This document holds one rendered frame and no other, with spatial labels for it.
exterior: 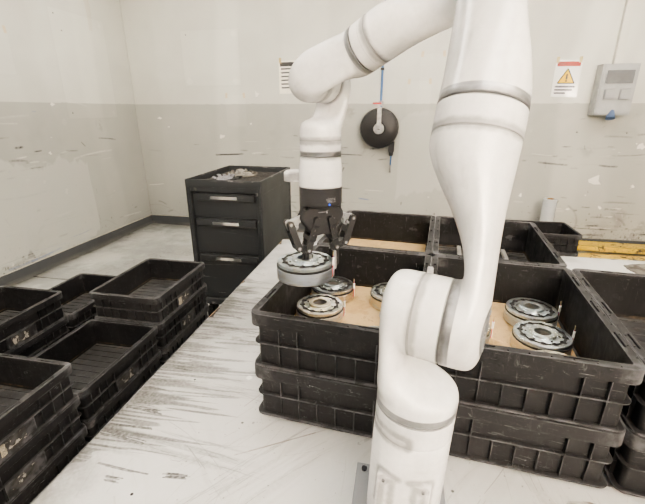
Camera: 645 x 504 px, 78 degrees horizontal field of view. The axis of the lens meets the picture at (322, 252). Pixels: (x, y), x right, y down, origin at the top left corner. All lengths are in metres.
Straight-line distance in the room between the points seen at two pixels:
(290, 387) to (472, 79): 0.58
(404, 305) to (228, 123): 4.16
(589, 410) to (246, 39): 4.15
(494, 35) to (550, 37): 3.84
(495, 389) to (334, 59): 0.55
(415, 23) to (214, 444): 0.74
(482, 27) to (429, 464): 0.46
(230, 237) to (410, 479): 2.00
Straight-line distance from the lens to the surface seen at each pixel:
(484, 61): 0.45
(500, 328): 0.94
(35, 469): 1.38
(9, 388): 1.55
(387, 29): 0.60
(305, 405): 0.80
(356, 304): 0.96
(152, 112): 4.90
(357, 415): 0.78
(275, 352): 0.75
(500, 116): 0.43
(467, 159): 0.42
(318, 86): 0.65
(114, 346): 1.82
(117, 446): 0.87
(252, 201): 2.25
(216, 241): 2.43
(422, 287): 0.42
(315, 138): 0.66
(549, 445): 0.78
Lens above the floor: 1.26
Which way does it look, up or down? 20 degrees down
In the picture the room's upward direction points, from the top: straight up
